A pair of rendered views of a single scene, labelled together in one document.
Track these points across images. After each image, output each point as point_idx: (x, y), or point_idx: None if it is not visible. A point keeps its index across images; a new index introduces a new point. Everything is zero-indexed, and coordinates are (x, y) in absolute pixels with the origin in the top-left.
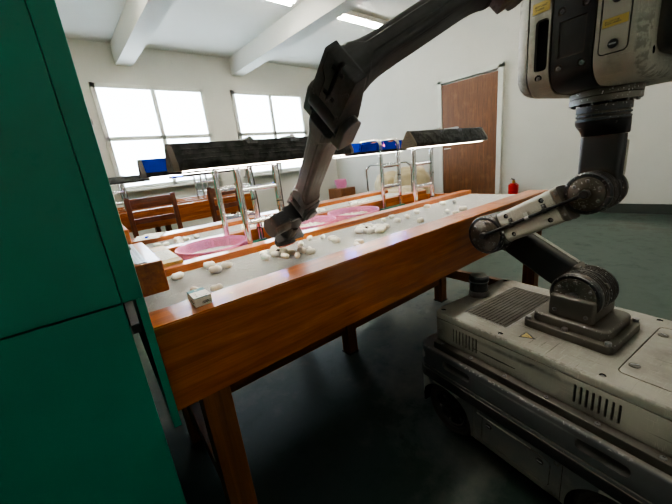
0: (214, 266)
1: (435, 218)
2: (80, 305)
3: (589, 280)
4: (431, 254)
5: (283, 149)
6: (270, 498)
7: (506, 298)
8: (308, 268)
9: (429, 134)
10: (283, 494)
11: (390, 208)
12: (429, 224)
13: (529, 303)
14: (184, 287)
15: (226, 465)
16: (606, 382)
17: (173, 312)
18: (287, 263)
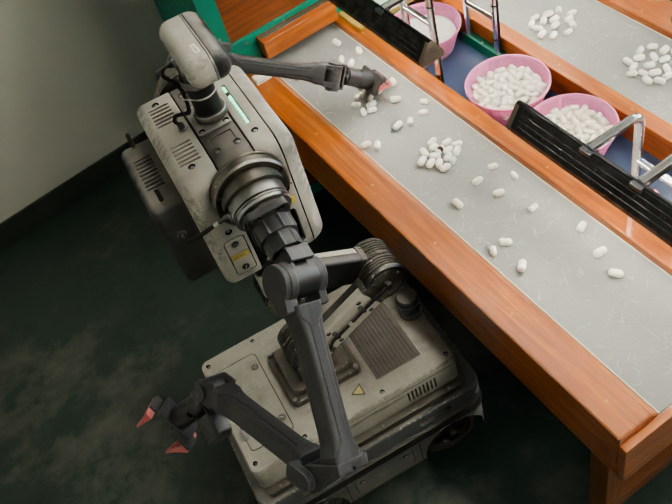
0: (339, 57)
1: (478, 225)
2: None
3: (283, 326)
4: (370, 217)
5: (365, 16)
6: (347, 218)
7: (390, 332)
8: (296, 118)
9: (549, 136)
10: (349, 225)
11: (564, 171)
12: (401, 203)
13: (371, 348)
14: (315, 57)
15: None
16: (246, 339)
17: (251, 74)
18: (342, 103)
